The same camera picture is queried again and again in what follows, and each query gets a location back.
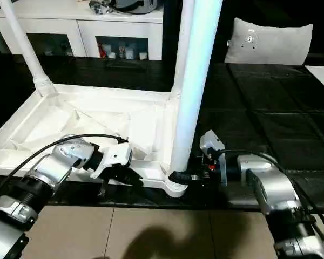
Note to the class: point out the white plastic table top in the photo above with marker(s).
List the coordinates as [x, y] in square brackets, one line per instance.
[110, 116]

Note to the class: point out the white plastic table leg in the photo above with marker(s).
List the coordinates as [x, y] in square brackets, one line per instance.
[181, 54]
[194, 81]
[24, 48]

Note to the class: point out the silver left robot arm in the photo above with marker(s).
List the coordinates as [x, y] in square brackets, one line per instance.
[64, 153]

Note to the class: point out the black cabinet with gold label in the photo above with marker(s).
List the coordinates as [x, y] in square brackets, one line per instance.
[170, 40]

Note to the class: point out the grey pillow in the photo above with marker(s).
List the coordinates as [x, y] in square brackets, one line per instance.
[272, 43]

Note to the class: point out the white sideboard cabinet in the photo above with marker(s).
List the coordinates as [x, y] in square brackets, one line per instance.
[70, 27]

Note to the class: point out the black clutter on sideboard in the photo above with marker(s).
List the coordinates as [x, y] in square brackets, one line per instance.
[100, 6]

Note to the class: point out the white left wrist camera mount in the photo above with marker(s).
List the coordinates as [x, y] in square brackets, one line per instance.
[116, 156]

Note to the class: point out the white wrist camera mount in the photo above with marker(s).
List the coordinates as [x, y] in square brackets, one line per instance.
[116, 156]
[212, 141]

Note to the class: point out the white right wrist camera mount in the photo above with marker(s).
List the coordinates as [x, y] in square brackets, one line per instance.
[212, 141]

